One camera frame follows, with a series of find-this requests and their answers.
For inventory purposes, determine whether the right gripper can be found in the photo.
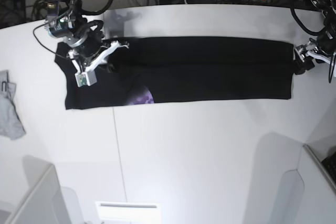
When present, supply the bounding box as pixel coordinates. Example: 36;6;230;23
67;31;129;73

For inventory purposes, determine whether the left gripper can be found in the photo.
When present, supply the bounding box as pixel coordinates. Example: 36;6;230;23
294;32;335;74

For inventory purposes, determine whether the black T-shirt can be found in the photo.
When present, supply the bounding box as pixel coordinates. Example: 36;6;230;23
55;37;294;110

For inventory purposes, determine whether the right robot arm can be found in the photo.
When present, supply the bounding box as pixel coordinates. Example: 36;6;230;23
44;0;115;72

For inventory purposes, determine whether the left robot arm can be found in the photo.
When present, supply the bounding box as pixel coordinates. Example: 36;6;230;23
290;0;335;81

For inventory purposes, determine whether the grey folded cloth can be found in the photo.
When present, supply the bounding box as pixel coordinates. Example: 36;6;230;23
1;70;26;140

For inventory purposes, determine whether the white bin right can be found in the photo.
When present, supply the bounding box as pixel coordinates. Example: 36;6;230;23
274;145;335;223

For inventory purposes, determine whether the white bin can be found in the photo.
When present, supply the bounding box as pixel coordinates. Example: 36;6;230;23
5;164;71;224
274;145;335;223

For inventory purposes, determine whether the white tray front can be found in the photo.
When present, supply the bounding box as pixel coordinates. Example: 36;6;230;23
96;201;162;223

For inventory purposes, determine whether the white bin left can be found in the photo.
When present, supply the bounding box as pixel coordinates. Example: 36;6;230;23
5;164;71;224

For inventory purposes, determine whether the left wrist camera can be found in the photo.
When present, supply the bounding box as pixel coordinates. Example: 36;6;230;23
332;55;336;68

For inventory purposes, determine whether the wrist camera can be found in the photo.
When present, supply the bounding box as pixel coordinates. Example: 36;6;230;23
75;71;97;88
332;55;336;68

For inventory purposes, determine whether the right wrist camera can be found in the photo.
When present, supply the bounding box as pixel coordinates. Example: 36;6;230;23
75;71;97;88

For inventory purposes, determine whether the coiled black cable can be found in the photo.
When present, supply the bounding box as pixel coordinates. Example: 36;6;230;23
30;0;66;22

